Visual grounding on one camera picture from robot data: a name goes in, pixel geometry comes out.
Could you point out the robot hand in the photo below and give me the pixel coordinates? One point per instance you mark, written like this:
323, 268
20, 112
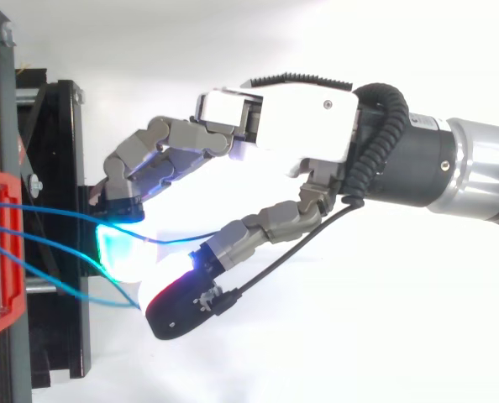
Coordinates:
300, 121

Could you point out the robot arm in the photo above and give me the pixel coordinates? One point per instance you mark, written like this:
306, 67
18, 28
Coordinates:
442, 163

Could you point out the black stand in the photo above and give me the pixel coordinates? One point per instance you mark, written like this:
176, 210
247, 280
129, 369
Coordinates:
52, 235

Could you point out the red bin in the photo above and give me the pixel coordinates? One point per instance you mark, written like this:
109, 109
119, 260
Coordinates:
1, 252

